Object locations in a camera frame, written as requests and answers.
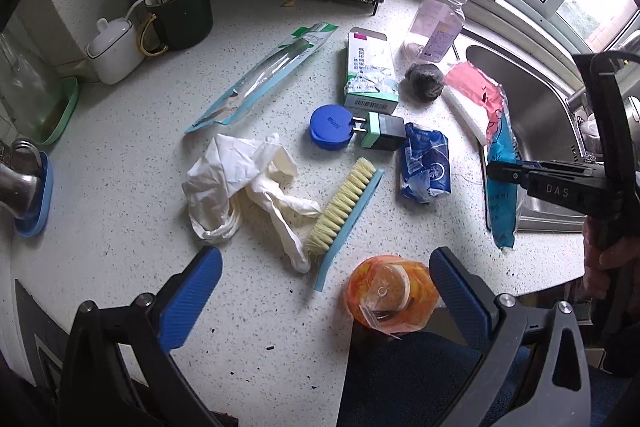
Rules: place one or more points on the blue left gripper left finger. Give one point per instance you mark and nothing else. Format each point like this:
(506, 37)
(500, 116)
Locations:
(118, 369)

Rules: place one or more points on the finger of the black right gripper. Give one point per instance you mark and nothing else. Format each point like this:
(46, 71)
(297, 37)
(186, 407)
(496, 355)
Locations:
(519, 172)

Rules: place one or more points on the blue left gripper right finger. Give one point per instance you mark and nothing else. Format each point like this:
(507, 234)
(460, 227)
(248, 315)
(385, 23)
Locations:
(554, 390)

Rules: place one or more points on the blue long plastic package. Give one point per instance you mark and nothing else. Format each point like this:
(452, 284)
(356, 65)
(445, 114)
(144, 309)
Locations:
(502, 196)

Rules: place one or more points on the blue wrapper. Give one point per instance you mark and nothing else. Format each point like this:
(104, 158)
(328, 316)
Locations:
(424, 165)

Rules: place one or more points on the pink plastic wrapper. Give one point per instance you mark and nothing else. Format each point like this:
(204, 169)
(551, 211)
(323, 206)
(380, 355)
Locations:
(477, 87)

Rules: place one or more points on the dark grey scouring pad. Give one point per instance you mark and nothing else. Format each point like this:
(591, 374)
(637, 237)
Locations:
(426, 81)

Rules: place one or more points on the white green medicine box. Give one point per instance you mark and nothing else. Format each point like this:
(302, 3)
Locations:
(371, 84)

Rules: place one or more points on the orange plastic bag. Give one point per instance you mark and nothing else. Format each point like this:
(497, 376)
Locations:
(391, 295)

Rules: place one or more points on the blue handled scrub brush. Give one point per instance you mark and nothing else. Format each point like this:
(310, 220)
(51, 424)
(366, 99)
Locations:
(331, 230)

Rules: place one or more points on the white rubber glove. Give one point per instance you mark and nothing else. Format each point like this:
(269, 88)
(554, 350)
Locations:
(269, 157)

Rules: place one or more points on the green clear toothbrush package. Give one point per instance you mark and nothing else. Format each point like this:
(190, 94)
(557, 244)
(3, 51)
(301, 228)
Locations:
(235, 103)

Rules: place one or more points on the person's right hand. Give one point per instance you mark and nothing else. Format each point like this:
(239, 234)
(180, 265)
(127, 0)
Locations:
(597, 262)

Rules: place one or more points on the stainless steel sink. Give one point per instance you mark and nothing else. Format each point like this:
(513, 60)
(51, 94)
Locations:
(544, 126)

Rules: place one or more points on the white dish cloth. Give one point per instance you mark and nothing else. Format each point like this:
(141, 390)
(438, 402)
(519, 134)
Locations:
(470, 114)

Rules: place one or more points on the black green power adapter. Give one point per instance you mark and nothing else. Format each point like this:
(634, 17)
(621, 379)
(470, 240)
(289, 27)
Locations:
(380, 131)

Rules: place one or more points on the clear purple label bottle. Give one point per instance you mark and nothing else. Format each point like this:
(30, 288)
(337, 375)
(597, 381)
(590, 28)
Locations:
(435, 26)

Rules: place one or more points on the blue coaster dish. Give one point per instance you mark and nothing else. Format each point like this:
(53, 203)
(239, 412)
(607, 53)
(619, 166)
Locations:
(37, 218)

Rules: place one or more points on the blue round lid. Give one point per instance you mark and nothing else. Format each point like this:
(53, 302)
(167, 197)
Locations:
(331, 127)

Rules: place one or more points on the steel small teapot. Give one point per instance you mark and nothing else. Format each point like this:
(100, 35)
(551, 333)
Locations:
(20, 177)

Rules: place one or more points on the green tray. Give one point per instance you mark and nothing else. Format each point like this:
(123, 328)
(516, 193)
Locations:
(54, 125)

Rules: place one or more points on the glass carafe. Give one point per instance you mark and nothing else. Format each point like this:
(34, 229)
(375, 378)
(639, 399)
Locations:
(30, 87)

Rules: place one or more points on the dark green utensil mug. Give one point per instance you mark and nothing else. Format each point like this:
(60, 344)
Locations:
(178, 25)

